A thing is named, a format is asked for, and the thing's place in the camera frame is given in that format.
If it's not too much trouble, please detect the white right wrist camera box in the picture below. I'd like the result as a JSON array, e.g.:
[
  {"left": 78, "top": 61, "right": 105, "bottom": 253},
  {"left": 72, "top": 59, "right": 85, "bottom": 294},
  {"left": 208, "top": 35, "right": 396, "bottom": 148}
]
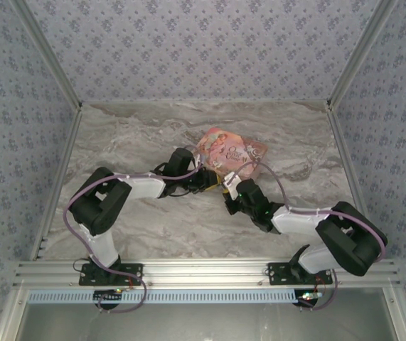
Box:
[{"left": 223, "top": 171, "right": 243, "bottom": 190}]

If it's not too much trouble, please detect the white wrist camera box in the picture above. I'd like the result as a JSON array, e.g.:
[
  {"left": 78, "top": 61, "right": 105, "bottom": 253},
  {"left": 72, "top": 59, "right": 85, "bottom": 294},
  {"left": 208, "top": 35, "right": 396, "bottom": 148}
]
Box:
[
  {"left": 192, "top": 147, "right": 207, "bottom": 170},
  {"left": 223, "top": 171, "right": 243, "bottom": 190}
]

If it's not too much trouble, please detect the grey metal shelf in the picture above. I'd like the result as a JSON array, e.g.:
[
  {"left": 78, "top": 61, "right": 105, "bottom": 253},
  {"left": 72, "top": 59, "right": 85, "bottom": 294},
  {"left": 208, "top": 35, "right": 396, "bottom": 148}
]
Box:
[{"left": 0, "top": 301, "right": 406, "bottom": 341}]

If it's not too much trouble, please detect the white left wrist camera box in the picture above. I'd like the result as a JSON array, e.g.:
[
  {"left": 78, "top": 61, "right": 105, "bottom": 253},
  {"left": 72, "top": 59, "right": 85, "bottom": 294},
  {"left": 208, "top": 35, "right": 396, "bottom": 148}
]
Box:
[{"left": 192, "top": 147, "right": 207, "bottom": 170}]

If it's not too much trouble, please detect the pink floral tin box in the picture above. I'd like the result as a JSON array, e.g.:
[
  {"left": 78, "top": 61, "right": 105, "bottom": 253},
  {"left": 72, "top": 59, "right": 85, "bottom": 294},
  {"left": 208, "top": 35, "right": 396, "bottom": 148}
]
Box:
[{"left": 194, "top": 126, "right": 269, "bottom": 180}]

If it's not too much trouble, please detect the long aluminium mounting rail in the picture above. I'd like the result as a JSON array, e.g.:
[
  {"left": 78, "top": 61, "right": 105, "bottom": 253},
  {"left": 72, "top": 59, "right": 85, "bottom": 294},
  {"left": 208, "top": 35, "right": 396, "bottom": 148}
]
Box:
[{"left": 12, "top": 259, "right": 401, "bottom": 287}]

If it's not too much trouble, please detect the pale slotted cable duct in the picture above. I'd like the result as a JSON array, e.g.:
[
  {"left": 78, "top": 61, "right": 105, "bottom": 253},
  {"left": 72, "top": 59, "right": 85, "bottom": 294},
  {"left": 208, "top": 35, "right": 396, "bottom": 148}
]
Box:
[{"left": 27, "top": 289, "right": 326, "bottom": 305}]

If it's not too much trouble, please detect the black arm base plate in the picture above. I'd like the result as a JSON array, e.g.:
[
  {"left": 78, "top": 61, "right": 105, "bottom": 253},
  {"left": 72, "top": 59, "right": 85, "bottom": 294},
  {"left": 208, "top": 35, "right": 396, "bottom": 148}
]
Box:
[
  {"left": 79, "top": 262, "right": 144, "bottom": 286},
  {"left": 267, "top": 261, "right": 333, "bottom": 286}
]

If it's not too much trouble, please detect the small black electronics board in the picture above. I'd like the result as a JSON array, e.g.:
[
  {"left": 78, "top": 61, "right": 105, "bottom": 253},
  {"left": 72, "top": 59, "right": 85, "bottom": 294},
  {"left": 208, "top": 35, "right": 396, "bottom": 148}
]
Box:
[
  {"left": 94, "top": 289, "right": 124, "bottom": 307},
  {"left": 297, "top": 289, "right": 324, "bottom": 307}
]

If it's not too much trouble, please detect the purple cable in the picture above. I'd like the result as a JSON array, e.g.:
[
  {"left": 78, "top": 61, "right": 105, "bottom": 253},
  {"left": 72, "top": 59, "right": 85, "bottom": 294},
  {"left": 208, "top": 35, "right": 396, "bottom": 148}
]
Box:
[
  {"left": 238, "top": 160, "right": 388, "bottom": 312},
  {"left": 65, "top": 144, "right": 204, "bottom": 314}
]

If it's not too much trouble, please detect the aluminium frame post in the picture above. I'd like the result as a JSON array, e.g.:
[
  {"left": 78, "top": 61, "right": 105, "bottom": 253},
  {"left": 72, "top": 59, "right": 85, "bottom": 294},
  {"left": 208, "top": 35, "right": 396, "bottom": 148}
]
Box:
[
  {"left": 10, "top": 0, "right": 83, "bottom": 109},
  {"left": 326, "top": 0, "right": 400, "bottom": 109}
]

